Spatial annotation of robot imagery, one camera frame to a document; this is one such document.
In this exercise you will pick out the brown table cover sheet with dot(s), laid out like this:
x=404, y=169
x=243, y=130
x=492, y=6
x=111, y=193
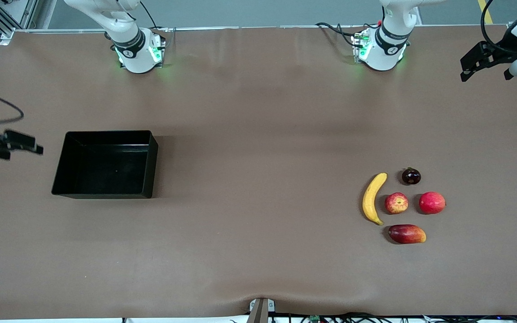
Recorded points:
x=240, y=246

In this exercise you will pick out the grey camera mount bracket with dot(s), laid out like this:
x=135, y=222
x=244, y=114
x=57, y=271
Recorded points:
x=260, y=309

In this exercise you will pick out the silver table edge rail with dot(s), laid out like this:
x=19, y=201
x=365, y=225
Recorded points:
x=263, y=27

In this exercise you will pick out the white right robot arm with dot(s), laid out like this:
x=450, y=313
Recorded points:
x=128, y=45

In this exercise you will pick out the aluminium frame with black struts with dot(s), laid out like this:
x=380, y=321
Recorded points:
x=27, y=13

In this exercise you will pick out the plain red round fruit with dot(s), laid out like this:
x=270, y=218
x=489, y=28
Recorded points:
x=432, y=202

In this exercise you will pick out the red yellow striped apple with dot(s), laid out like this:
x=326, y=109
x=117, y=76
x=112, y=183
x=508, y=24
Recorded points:
x=396, y=203

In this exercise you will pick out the black rectangular plastic box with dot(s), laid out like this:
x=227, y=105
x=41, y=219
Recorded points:
x=106, y=170

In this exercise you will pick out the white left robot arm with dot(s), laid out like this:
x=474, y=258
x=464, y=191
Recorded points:
x=388, y=27

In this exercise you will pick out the dark purple mangosteen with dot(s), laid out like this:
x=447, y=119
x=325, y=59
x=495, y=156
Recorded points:
x=411, y=176

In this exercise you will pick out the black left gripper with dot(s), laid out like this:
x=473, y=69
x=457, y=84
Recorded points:
x=501, y=53

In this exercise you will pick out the red orange mango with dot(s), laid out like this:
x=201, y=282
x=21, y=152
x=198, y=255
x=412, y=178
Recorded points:
x=406, y=234

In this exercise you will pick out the yellow banana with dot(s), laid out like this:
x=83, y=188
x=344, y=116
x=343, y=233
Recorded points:
x=368, y=202

